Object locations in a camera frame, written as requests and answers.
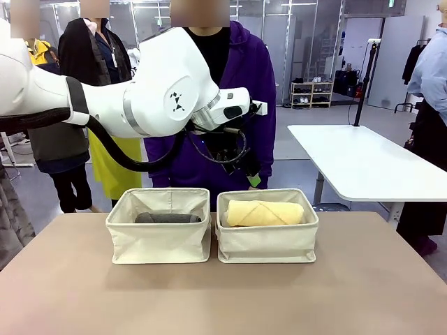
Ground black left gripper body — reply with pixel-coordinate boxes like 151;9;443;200
209;134;252;165

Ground yellow towel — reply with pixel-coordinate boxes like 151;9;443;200
223;200;305;228

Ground grey towel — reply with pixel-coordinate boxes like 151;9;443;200
134;211;203;225

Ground cream fabric storage basket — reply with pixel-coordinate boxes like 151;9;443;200
105;187;212;265
215;188;319;264

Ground person in purple hoodie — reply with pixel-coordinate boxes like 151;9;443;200
143;0;277;212

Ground wooden shoe rack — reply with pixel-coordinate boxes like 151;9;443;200
290;80;335;108

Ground white table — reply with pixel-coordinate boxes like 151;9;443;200
286;124;447;224

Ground person in yellow apron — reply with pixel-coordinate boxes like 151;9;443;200
57;0;144;209

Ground black bags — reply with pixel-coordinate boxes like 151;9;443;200
333;68;360;97

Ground black clothes rack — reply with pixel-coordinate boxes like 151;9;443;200
394;38;432;113

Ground person in denim apron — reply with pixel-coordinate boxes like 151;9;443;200
9;0;94;214

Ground black hanging garment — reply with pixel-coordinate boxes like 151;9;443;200
401;43;429;86

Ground person in light blue shirt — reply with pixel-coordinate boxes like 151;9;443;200
396;1;447;258

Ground grey fleece cloth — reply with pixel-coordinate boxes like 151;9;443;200
0;163;36;271

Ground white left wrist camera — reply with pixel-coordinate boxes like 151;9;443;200
249;100;268;116

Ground black left arm cable sleeve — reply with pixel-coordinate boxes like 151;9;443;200
0;107;186;174

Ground black camera stand pole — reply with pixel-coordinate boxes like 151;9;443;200
353;38;381;127

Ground white desk frame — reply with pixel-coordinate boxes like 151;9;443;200
0;131;34;168

